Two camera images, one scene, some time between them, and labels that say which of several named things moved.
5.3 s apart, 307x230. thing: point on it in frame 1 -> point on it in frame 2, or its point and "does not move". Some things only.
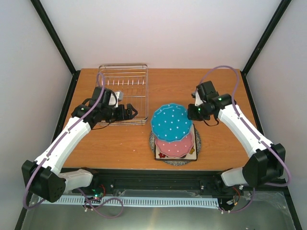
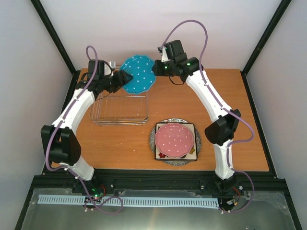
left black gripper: [128, 116] -> [120, 82]
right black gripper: [191, 115] -> [157, 69]
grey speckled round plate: [152, 143] does not move
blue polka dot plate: [171, 122] -> [139, 66]
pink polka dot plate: [174, 149] does not move
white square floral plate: [191, 156] does not move
